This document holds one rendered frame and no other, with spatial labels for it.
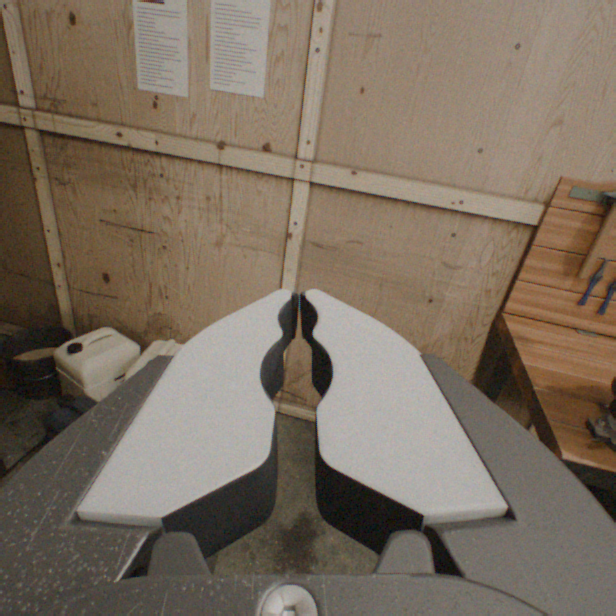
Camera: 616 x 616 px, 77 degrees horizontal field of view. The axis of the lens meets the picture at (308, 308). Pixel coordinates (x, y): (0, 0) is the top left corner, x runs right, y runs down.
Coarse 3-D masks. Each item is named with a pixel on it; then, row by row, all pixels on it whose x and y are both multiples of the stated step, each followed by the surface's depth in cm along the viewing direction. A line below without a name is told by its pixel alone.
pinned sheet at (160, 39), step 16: (144, 0) 137; (160, 0) 136; (176, 0) 135; (144, 16) 139; (160, 16) 138; (176, 16) 137; (144, 32) 142; (160, 32) 141; (176, 32) 139; (144, 48) 144; (160, 48) 143; (176, 48) 142; (144, 64) 147; (160, 64) 145; (176, 64) 144; (144, 80) 149; (160, 80) 148; (176, 80) 147
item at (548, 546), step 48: (480, 432) 7; (528, 432) 7; (528, 480) 6; (576, 480) 6; (432, 528) 5; (480, 528) 5; (528, 528) 5; (576, 528) 5; (480, 576) 5; (528, 576) 5; (576, 576) 5
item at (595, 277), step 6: (606, 264) 132; (600, 270) 133; (594, 276) 134; (600, 276) 132; (594, 282) 135; (612, 282) 135; (588, 288) 137; (606, 288) 136; (612, 288) 135; (588, 294) 137; (612, 294) 136; (582, 300) 139; (606, 300) 137; (606, 306) 138; (600, 312) 139
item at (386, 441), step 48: (336, 336) 10; (384, 336) 10; (336, 384) 8; (384, 384) 8; (432, 384) 8; (336, 432) 7; (384, 432) 7; (432, 432) 7; (336, 480) 6; (384, 480) 6; (432, 480) 6; (480, 480) 6; (336, 528) 7; (384, 528) 6
